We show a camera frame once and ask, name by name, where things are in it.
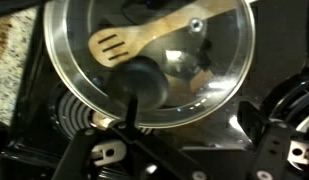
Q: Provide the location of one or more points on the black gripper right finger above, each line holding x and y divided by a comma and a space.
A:
274, 150

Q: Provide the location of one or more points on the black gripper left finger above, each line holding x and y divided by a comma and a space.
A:
74, 155

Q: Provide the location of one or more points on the glass lid with black knob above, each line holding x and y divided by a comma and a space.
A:
137, 83

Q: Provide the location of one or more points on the wooden slotted spatula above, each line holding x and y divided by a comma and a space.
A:
127, 43

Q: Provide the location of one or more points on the dark pot with silver rim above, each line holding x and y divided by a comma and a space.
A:
224, 46

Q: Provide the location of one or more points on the black coil burner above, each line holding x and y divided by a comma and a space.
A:
70, 113

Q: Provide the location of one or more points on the black electric stove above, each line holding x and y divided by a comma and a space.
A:
277, 40

